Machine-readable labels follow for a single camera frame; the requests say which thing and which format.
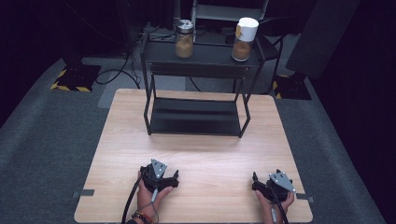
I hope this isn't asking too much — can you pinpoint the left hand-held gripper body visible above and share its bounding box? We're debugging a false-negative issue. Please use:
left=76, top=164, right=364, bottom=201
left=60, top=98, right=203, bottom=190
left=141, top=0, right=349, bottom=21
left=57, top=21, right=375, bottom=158
left=139, top=158, right=176, bottom=194

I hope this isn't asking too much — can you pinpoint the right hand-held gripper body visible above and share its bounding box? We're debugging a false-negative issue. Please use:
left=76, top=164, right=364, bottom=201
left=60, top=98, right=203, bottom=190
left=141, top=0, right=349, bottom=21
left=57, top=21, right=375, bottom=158
left=262, top=168, right=297, bottom=203

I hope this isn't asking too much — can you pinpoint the black metal two-tier rack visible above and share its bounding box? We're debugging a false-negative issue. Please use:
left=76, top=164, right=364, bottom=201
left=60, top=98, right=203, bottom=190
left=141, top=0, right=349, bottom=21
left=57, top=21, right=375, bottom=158
left=139, top=38, right=264, bottom=139

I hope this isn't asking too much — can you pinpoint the white lid glass spice jar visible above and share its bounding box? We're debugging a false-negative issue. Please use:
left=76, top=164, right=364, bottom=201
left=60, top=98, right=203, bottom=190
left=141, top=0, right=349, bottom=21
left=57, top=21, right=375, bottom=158
left=231, top=17, right=260, bottom=63

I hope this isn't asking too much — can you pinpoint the silver lid glass spice jar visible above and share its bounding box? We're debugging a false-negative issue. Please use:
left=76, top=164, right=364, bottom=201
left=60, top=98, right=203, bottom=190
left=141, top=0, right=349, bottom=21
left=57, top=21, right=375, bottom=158
left=175, top=19, right=194, bottom=60

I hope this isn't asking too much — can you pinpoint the person's right hand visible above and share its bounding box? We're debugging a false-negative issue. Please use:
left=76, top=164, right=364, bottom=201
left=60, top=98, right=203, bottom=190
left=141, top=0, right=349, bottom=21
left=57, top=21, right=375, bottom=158
left=255, top=189, right=295, bottom=224

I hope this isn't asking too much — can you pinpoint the person's left hand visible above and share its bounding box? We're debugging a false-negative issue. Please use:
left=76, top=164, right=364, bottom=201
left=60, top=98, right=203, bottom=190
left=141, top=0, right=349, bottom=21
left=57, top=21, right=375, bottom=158
left=135, top=171, right=174, bottom=217

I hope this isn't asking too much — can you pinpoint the grey table edge tab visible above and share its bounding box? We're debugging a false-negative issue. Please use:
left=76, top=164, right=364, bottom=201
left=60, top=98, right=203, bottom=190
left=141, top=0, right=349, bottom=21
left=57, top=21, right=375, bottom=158
left=295, top=192, right=315, bottom=204

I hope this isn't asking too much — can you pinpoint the yellow black striped stand base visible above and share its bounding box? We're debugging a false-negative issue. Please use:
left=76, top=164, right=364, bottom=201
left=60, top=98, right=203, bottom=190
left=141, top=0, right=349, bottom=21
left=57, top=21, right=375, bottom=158
left=49, top=63, right=103, bottom=93
left=272, top=74, right=313, bottom=101

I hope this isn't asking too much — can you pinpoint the black metal stand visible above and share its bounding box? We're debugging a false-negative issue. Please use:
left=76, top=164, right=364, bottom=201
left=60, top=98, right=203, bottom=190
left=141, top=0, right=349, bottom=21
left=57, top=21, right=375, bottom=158
left=257, top=33, right=286, bottom=95

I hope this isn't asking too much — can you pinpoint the dark grey panel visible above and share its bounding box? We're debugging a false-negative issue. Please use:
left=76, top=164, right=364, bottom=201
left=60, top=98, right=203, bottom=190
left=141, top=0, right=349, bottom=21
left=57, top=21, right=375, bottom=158
left=285, top=0, right=362, bottom=80

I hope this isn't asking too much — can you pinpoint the grey cable with plug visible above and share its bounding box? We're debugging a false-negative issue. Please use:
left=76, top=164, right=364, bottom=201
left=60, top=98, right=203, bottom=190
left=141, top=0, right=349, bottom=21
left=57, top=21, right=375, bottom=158
left=136, top=188, right=161, bottom=224
left=270, top=201, right=278, bottom=224

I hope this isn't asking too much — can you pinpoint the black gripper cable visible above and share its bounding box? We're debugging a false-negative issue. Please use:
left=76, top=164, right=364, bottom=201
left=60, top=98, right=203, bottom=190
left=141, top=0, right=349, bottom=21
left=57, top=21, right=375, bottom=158
left=120, top=174, right=148, bottom=224
left=270, top=186, right=290, bottom=224

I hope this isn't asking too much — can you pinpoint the beaded bracelet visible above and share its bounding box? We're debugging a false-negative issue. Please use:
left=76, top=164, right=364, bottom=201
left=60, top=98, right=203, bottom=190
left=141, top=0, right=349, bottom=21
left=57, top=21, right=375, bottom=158
left=131, top=210, right=155, bottom=224

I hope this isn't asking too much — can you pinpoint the black floor cable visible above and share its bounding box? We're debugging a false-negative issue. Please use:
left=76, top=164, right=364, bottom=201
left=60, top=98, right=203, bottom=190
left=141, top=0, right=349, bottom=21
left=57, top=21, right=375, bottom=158
left=94, top=50, right=142, bottom=91

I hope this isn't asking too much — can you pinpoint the grey metal frame stand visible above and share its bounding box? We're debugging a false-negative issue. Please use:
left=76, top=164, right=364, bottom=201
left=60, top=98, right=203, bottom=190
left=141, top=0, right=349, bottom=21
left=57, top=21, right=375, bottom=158
left=190, top=0, right=271, bottom=45

